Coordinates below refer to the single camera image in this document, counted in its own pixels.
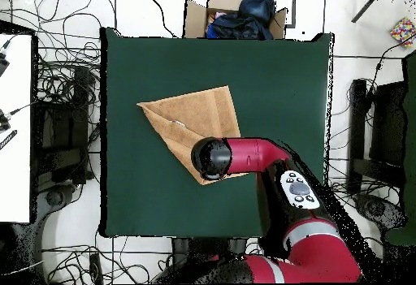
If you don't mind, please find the black cable tangle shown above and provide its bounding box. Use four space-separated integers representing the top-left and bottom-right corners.
41 229 173 284
32 0 102 104
324 154 404 208

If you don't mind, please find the tan terry towel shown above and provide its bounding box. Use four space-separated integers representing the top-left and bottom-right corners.
136 85 249 187

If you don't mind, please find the black frame stand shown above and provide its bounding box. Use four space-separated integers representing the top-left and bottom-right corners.
32 65 95 185
345 78 407 195

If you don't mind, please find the dark blue clothing pile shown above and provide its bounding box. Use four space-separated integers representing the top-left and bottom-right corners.
205 0 276 41

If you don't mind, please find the white desk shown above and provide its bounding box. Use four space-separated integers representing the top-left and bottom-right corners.
0 32 33 224

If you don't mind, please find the grey round stand base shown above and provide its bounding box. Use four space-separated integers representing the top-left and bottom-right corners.
352 192 407 231
35 184 79 221

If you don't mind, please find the black power strip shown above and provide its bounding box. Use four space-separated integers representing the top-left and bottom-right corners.
89 253 104 284

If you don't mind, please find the brown cardboard box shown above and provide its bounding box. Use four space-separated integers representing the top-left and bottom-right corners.
183 0 288 41

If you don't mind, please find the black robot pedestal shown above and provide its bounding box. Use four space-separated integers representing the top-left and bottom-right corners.
171 237 249 263

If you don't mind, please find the dark green table cloth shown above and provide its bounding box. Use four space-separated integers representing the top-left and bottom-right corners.
100 27 335 239

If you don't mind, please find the multicoloured patterned item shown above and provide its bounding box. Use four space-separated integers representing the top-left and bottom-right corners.
389 16 416 48

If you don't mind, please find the dark slanted rod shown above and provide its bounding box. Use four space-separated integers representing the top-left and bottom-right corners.
351 0 388 24

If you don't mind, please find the black device on desk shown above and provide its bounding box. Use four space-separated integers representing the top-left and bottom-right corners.
0 50 11 78

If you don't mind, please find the dark rectangular frame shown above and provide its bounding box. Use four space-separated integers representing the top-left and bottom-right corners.
284 0 297 28

